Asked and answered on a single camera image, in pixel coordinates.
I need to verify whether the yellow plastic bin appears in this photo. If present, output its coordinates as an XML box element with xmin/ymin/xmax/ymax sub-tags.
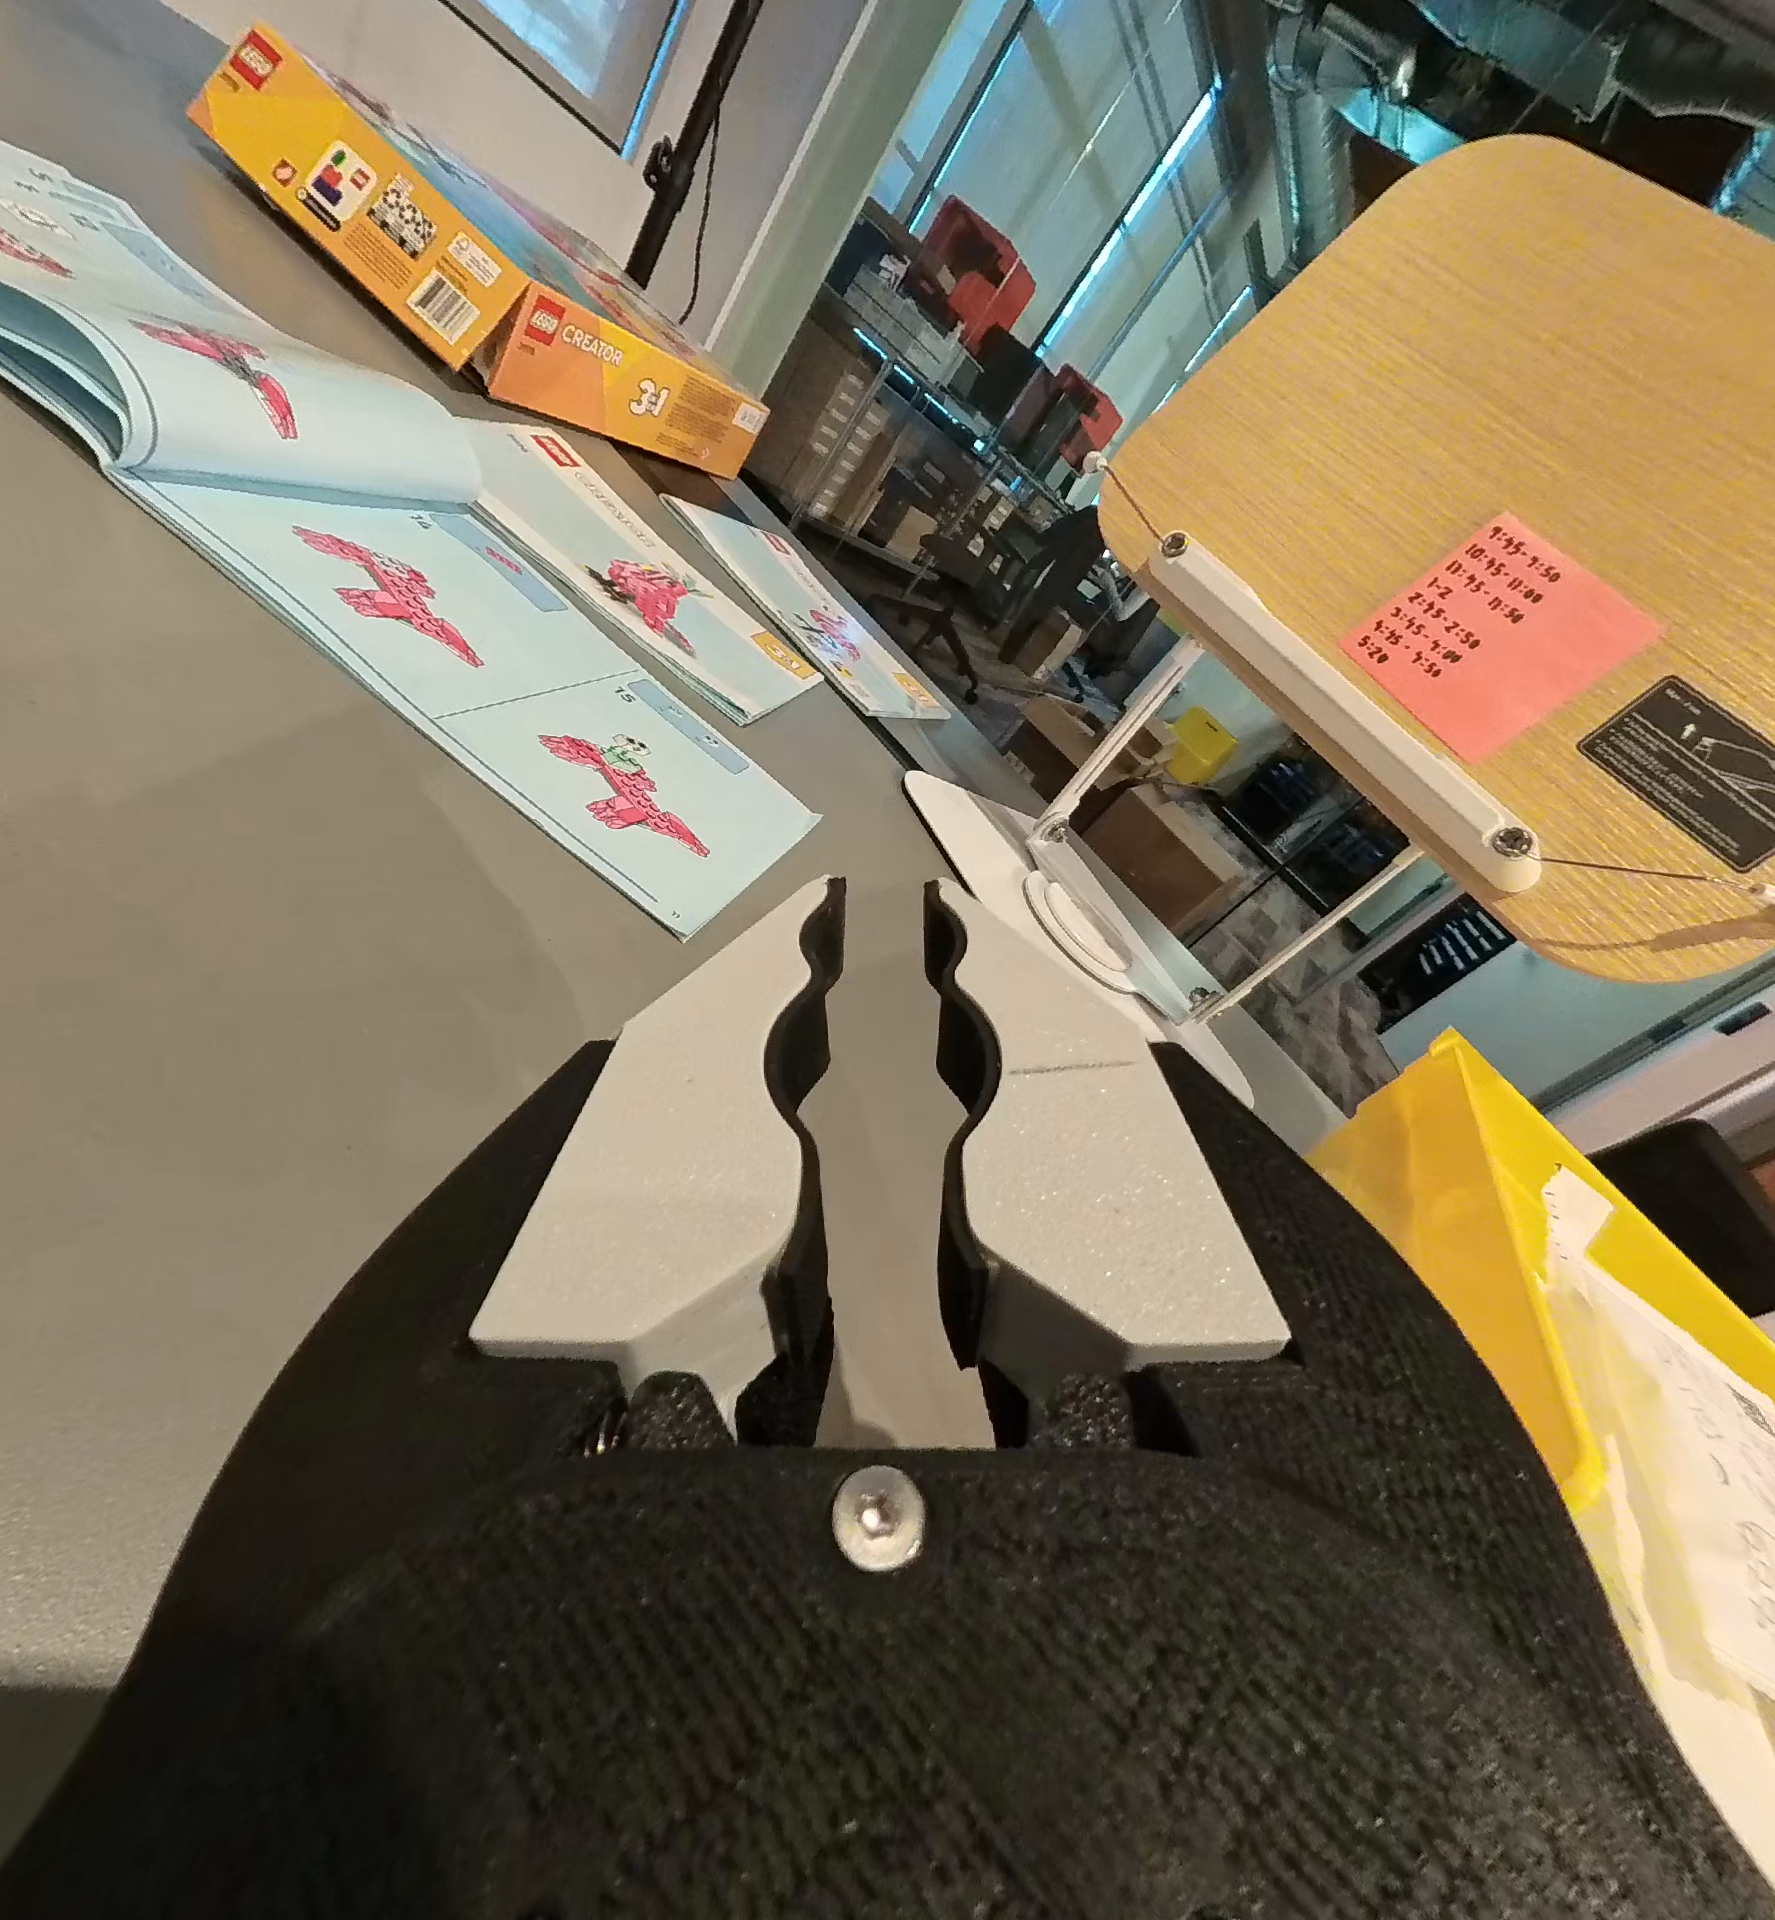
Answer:
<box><xmin>1304</xmin><ymin>1025</ymin><xmax>1775</xmax><ymax>1920</ymax></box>

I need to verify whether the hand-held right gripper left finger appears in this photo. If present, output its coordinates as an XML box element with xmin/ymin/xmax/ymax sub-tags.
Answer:
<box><xmin>464</xmin><ymin>873</ymin><xmax>851</xmax><ymax>1389</ymax></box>

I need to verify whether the black chair back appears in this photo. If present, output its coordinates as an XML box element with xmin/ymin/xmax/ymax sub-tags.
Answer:
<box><xmin>1588</xmin><ymin>1116</ymin><xmax>1775</xmax><ymax>1324</ymax></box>

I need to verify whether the closed instruction booklet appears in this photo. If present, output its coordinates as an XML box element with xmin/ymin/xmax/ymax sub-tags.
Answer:
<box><xmin>475</xmin><ymin>423</ymin><xmax>829</xmax><ymax>730</ymax></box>
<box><xmin>659</xmin><ymin>493</ymin><xmax>958</xmax><ymax>726</ymax></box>

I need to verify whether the pink sticky note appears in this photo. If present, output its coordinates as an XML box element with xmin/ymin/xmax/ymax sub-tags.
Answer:
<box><xmin>1337</xmin><ymin>510</ymin><xmax>1668</xmax><ymax>766</ymax></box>

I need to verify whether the silver ventilation duct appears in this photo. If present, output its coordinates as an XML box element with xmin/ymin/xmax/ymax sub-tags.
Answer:
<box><xmin>1265</xmin><ymin>0</ymin><xmax>1431</xmax><ymax>295</ymax></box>

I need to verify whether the small yellow bin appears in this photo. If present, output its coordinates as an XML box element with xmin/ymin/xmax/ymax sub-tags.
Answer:
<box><xmin>1159</xmin><ymin>706</ymin><xmax>1249</xmax><ymax>787</ymax></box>

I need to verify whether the pile of white paper bags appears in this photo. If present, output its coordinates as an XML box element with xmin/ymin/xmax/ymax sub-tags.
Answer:
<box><xmin>1536</xmin><ymin>1162</ymin><xmax>1775</xmax><ymax>1743</ymax></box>

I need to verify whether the drawer shelf unit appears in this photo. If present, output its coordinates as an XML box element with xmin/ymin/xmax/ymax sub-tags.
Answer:
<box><xmin>756</xmin><ymin>284</ymin><xmax>928</xmax><ymax>529</ymax></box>

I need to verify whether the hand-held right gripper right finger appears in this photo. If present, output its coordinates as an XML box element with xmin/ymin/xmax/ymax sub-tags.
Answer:
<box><xmin>920</xmin><ymin>878</ymin><xmax>1297</xmax><ymax>1373</ymax></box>

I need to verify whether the yellow toy box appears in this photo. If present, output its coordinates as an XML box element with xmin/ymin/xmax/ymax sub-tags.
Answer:
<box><xmin>186</xmin><ymin>19</ymin><xmax>772</xmax><ymax>483</ymax></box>

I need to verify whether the black label sticker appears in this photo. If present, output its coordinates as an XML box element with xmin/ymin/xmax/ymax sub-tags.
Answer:
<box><xmin>1574</xmin><ymin>674</ymin><xmax>1775</xmax><ymax>878</ymax></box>

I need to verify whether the brown cardboard box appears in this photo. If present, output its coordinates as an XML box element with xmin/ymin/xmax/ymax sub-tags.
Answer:
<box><xmin>1010</xmin><ymin>698</ymin><xmax>1128</xmax><ymax>798</ymax></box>
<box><xmin>1068</xmin><ymin>773</ymin><xmax>1256</xmax><ymax>934</ymax></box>

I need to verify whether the instruction booklet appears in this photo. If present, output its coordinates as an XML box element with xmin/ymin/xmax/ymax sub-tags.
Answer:
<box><xmin>0</xmin><ymin>113</ymin><xmax>826</xmax><ymax>945</ymax></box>
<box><xmin>475</xmin><ymin>423</ymin><xmax>829</xmax><ymax>730</ymax></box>
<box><xmin>659</xmin><ymin>493</ymin><xmax>958</xmax><ymax>726</ymax></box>

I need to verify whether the wooden book stand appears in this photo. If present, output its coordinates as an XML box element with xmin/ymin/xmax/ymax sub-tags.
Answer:
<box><xmin>901</xmin><ymin>133</ymin><xmax>1775</xmax><ymax>1107</ymax></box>

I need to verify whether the black office chair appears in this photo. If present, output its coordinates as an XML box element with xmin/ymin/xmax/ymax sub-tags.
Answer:
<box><xmin>883</xmin><ymin>503</ymin><xmax>1116</xmax><ymax>709</ymax></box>

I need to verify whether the black tripod pole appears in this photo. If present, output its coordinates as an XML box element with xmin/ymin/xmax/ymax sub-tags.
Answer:
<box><xmin>621</xmin><ymin>0</ymin><xmax>772</xmax><ymax>290</ymax></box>

